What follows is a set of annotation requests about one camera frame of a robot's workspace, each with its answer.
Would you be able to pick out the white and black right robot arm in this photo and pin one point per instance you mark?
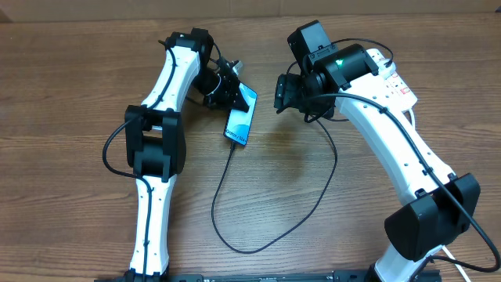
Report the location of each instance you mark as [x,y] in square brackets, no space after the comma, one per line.
[357,77]

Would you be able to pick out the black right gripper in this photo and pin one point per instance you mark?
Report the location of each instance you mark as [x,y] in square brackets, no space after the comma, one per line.
[289,98]

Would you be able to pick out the white charger plug adapter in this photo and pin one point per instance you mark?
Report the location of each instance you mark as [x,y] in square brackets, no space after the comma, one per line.
[385,69]

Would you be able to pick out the blue Galaxy smartphone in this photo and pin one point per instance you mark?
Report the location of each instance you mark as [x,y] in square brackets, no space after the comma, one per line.
[238,124]

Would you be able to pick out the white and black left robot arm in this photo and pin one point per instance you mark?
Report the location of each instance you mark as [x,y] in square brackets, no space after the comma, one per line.
[156,143]

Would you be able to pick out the white power strip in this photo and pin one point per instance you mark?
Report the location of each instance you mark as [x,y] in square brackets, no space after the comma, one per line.
[398,91]

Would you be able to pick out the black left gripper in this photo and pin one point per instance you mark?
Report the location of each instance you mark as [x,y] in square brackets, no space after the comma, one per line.
[226,97]

